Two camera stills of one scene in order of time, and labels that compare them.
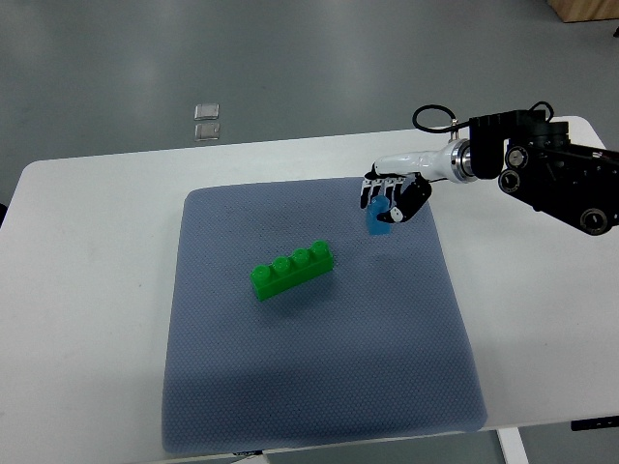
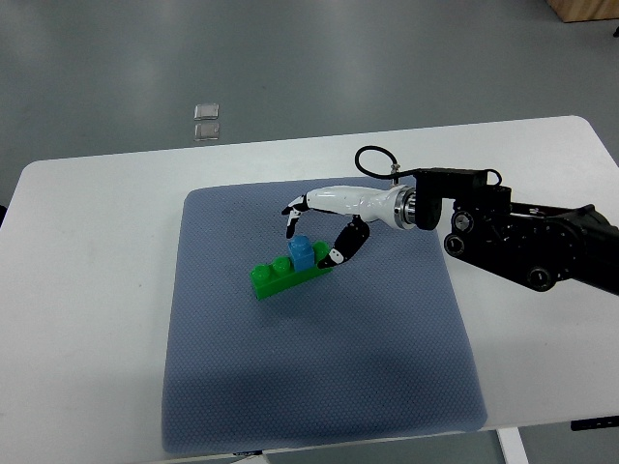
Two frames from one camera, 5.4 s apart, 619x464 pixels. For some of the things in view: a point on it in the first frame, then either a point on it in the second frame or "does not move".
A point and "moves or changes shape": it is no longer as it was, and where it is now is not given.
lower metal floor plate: (205, 131) does not move
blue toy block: (378, 204) moves or changes shape
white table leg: (513, 446) does not move
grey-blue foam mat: (288, 320) does not move
